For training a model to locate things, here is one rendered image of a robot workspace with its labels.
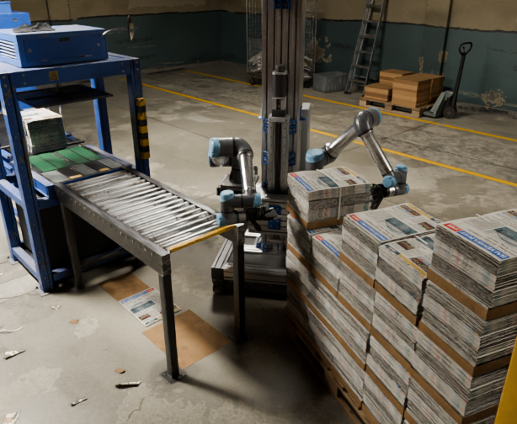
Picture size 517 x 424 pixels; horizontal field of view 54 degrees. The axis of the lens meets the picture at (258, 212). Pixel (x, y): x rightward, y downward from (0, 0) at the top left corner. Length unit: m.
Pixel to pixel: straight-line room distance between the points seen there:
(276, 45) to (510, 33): 6.28
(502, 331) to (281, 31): 2.21
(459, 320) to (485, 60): 7.75
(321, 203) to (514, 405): 1.53
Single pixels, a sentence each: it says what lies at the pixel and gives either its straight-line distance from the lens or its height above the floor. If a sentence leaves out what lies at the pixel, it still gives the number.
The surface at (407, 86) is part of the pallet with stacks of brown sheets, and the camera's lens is 8.87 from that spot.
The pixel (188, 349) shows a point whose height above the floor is 0.00.
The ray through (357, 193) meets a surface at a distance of 2.82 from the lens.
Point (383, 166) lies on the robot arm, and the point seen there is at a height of 1.06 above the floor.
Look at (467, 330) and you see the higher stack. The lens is 1.90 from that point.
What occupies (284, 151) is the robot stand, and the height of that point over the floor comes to 1.02.
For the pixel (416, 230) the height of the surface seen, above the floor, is 1.07.
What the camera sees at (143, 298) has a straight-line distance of 3.76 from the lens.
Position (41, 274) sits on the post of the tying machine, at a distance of 3.96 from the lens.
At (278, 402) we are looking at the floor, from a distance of 2.93.
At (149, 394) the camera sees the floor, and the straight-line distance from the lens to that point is 3.03.
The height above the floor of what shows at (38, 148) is 0.84.
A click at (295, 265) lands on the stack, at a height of 0.55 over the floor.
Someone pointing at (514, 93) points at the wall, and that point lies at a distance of 9.26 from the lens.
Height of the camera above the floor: 2.07
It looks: 25 degrees down
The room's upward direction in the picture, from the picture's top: straight up
